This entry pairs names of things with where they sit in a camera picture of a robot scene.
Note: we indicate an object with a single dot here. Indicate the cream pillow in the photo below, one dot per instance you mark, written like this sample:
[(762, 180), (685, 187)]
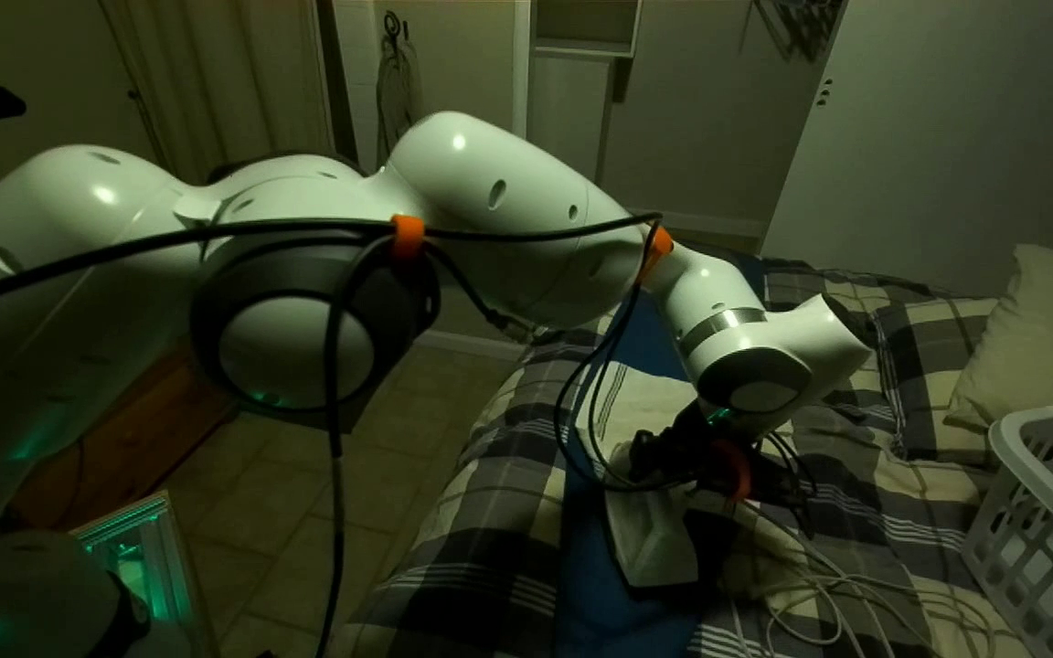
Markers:
[(1038, 341)]

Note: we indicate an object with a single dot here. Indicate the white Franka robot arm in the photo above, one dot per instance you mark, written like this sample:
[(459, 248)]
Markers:
[(490, 197)]

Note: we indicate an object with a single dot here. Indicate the beige folding door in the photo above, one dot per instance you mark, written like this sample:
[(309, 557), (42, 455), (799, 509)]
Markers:
[(220, 76)]

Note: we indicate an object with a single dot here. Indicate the green lit robot base box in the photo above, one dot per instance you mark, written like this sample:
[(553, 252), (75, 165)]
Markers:
[(136, 567)]

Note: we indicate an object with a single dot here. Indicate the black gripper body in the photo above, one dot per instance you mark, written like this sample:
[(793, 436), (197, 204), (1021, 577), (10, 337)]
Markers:
[(676, 455)]

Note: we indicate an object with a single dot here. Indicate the dark item hanging on door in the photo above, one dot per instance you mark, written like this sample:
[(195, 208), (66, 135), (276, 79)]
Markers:
[(397, 68)]

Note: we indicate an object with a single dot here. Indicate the white wardrobe door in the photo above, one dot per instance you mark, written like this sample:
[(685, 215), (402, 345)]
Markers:
[(953, 135)]

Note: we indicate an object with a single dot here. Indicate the plaid bed blanket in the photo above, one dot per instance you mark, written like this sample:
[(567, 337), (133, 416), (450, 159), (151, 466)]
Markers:
[(476, 537)]

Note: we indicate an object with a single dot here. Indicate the blue ironing mat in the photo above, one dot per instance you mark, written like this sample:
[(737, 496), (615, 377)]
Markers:
[(599, 610)]

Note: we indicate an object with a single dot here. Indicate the white open cabinet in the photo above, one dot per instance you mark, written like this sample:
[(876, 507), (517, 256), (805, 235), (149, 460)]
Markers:
[(576, 85)]

